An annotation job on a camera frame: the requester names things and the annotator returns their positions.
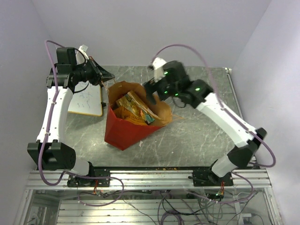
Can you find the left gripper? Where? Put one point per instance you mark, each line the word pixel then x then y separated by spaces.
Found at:
pixel 99 72

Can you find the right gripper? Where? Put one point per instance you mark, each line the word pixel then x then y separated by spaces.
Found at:
pixel 153 86

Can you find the brown teal chips bag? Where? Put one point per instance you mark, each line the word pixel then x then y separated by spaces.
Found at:
pixel 135 105

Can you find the orange snack bag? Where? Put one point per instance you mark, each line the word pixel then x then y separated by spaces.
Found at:
pixel 124 114

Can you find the red paper bag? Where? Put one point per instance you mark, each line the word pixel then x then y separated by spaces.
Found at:
pixel 123 134

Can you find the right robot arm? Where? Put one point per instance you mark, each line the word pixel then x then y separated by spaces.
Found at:
pixel 171 80

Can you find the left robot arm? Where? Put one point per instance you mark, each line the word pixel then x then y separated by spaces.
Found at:
pixel 74 66

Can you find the white board with yellow frame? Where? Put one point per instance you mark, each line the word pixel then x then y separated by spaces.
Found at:
pixel 88 101

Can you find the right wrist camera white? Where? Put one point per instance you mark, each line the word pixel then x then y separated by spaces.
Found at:
pixel 157 67

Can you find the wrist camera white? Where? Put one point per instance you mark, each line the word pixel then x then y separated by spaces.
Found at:
pixel 157 67
pixel 83 49

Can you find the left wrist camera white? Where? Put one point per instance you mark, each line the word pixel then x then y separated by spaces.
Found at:
pixel 83 49

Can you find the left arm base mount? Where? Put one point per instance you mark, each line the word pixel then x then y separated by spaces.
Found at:
pixel 97 177

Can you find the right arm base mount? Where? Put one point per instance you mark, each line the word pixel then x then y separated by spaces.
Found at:
pixel 204 177

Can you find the aluminium frame rail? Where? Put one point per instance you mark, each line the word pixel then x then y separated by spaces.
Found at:
pixel 159 180

